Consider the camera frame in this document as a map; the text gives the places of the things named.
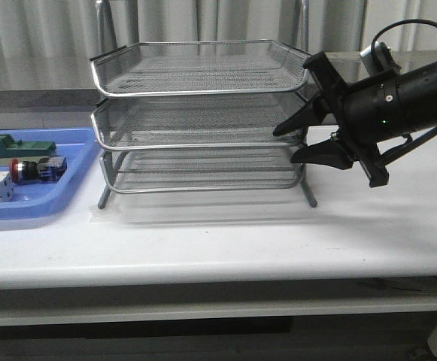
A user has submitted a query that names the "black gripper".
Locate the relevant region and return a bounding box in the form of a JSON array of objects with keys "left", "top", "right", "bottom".
[{"left": 273, "top": 52, "right": 399, "bottom": 187}]

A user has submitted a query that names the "red emergency stop button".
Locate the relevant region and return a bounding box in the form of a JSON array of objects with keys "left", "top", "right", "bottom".
[{"left": 9, "top": 156, "right": 68, "bottom": 183}]

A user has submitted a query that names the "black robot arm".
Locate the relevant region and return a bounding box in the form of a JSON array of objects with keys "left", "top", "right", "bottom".
[{"left": 273, "top": 53, "right": 437, "bottom": 187}]

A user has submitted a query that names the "silver mesh top tray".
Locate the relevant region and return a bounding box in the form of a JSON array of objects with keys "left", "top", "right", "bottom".
[{"left": 90, "top": 40, "right": 309, "bottom": 98}]

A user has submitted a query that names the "blue plastic tray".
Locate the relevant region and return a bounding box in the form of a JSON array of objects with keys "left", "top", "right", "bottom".
[{"left": 0, "top": 127, "right": 99, "bottom": 220}]

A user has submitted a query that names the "green terminal block module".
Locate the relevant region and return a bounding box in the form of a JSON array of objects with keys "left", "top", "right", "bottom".
[{"left": 0, "top": 134, "right": 57, "bottom": 159}]

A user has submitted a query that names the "dark granite counter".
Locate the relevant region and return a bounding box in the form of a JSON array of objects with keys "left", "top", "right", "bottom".
[{"left": 0, "top": 50, "right": 437, "bottom": 113}]

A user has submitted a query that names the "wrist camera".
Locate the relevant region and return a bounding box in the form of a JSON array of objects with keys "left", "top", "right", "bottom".
[{"left": 360, "top": 41, "right": 401, "bottom": 76}]

